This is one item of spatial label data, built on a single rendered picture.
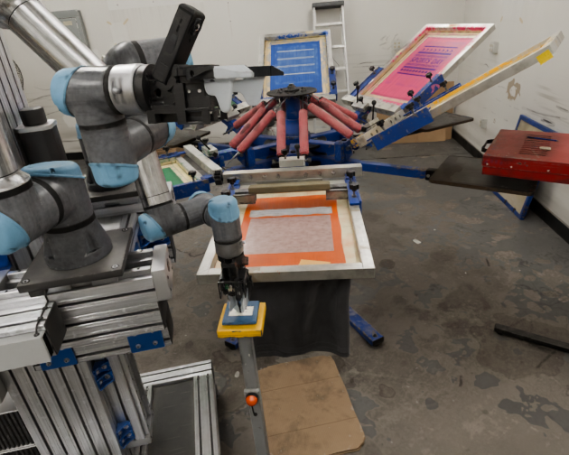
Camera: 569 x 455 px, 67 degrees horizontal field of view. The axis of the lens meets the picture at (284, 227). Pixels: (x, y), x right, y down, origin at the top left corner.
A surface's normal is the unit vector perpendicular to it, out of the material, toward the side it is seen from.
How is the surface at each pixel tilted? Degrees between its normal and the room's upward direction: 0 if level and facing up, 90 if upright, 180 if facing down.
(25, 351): 90
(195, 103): 82
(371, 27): 90
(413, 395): 0
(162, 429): 0
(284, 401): 2
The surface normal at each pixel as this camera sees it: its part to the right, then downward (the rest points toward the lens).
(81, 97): -0.24, 0.46
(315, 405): -0.07, -0.89
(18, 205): 0.82, 0.20
